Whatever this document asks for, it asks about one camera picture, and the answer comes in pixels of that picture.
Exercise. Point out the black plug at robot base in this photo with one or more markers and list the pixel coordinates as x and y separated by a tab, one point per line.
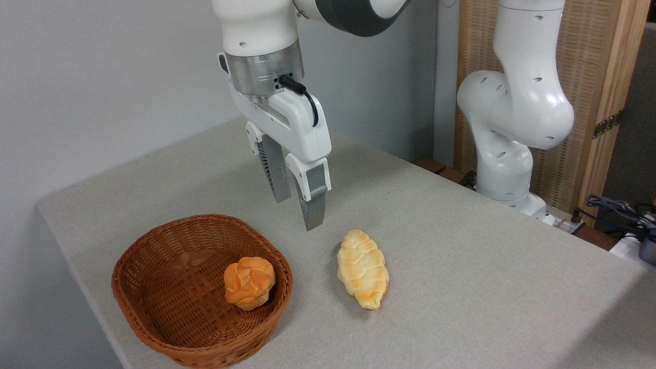
577	216

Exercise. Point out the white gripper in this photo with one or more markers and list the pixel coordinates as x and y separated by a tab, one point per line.
300	125

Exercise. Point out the long braided bread loaf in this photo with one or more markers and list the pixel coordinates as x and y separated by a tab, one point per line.
363	269

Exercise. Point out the black metal screen hinge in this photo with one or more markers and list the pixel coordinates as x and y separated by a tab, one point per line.
608	123

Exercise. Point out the brown wicker basket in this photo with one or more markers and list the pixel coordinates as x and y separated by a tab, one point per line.
169	287

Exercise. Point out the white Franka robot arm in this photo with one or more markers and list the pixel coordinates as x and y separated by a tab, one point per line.
515	102

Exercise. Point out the brown wooden base board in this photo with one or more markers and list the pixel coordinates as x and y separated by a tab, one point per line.
594	237

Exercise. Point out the white box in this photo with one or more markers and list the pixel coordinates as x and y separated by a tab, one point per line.
626	250

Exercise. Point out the round orange bread roll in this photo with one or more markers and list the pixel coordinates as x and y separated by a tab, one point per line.
249	283

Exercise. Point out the wooden rattan folding screen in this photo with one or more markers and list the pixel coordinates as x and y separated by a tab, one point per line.
589	61

